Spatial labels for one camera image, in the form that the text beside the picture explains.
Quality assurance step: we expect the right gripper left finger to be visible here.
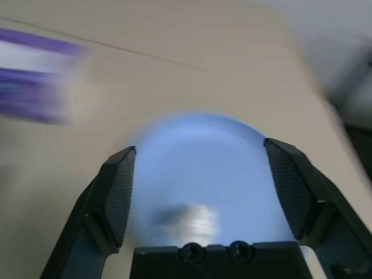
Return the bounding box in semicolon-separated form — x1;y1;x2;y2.
39;145;137;279

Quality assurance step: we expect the purple tissue pack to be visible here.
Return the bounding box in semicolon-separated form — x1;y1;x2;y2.
0;27;94;126

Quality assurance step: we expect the blue plate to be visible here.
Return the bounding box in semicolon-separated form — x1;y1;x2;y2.
132;109;300;248

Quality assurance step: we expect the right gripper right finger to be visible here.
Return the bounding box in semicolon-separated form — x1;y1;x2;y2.
263;137;372;279

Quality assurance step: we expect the white paper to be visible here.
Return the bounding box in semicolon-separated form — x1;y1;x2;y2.
156;202;221;238

